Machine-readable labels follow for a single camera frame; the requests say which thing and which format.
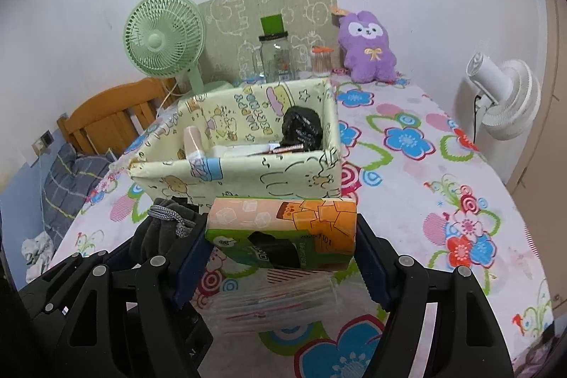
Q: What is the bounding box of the wall socket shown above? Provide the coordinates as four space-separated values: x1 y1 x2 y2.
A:
33 130 54 153

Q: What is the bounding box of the green desk fan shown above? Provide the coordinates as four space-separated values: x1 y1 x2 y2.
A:
123 0 233 95

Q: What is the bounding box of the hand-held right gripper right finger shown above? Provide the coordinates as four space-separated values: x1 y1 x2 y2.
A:
354 214 517 378

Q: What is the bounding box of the dark snack wrapper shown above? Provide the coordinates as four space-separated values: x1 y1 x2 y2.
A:
271 142 306 155

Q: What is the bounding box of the dark grey drawstring pouch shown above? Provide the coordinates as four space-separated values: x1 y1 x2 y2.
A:
130 196 211 272

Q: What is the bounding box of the clear plastic packet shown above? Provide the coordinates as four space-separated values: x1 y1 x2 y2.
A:
208 267 342 334

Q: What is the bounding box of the white fan cable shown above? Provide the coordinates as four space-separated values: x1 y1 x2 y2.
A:
162 79 178 108

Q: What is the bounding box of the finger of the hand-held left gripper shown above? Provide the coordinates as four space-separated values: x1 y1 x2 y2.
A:
20 252 107 334
179 303 214 361

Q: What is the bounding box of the cotton swab jar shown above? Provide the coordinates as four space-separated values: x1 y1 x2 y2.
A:
310 46 333 78

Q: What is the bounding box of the grey plaid fabric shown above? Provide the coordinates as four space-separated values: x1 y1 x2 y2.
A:
40 143 118 235

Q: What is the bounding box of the black fan cable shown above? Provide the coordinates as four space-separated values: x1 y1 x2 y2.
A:
472 94 483 144

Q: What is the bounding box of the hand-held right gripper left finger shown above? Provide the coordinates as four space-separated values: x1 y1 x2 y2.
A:
44 243 209 378

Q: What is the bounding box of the white circulator fan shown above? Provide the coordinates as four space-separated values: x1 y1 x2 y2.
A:
466 54 542 140

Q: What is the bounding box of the black plastic bag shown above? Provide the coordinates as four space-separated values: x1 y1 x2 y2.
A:
281 106 324 151

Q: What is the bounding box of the white cloth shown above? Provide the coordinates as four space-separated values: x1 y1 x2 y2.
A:
20 232 56 283

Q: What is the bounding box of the printed yellow fabric storage box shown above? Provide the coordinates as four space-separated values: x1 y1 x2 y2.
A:
128 78 343 213

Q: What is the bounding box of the dark cloth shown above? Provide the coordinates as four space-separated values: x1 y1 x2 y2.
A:
509 316 567 378

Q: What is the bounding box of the orange green snack box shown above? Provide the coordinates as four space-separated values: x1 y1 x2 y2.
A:
204 196 359 272

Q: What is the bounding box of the purple plush bunny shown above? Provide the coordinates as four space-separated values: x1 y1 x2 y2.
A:
337 10 398 84

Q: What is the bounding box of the printed green cardboard panel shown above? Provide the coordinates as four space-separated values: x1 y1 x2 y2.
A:
197 0 339 84

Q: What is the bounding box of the wooden headboard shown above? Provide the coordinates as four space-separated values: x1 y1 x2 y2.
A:
57 77 178 159

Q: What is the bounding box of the floral tablecloth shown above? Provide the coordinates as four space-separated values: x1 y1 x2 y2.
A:
46 70 554 378

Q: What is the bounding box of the glass jar mug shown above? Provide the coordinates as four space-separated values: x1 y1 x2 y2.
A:
252 32 298 83

